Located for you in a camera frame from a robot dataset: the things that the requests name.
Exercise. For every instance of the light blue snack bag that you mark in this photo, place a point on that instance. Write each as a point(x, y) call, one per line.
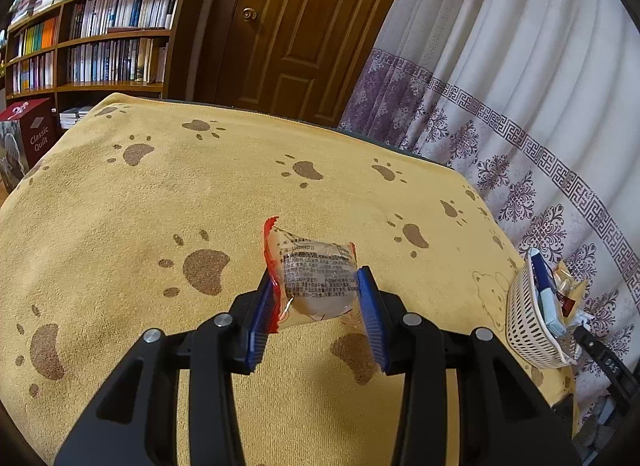
point(552, 316)

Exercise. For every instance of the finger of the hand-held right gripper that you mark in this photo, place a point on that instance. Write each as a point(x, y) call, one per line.
point(607, 361)

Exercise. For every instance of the brown paper snack bag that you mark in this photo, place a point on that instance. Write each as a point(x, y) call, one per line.
point(570, 281)

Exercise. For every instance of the brown wooden door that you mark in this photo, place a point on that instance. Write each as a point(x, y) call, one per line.
point(300, 20)

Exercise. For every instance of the low pile of books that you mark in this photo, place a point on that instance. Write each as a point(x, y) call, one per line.
point(75, 116)

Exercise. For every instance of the clear red-edged pastry packet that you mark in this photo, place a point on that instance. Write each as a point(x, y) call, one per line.
point(315, 271)

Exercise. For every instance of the white purple-patterned curtain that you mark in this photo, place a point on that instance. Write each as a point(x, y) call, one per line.
point(500, 70)

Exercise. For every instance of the red quilt box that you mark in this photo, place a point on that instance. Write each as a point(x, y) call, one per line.
point(37, 138)

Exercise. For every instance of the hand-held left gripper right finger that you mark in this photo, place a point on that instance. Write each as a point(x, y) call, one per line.
point(372, 316)

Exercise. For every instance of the wooden bookshelf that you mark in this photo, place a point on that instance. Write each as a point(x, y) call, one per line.
point(192, 35)

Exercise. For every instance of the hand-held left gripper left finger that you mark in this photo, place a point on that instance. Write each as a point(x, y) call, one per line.
point(261, 326)

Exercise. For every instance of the rows of shelved books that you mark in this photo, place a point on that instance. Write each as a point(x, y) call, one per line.
point(110, 13)

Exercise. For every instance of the white plastic basket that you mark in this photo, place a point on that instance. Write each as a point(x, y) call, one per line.
point(525, 316)

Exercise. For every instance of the yellow paw-print blanket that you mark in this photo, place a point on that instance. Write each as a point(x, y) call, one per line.
point(150, 226)

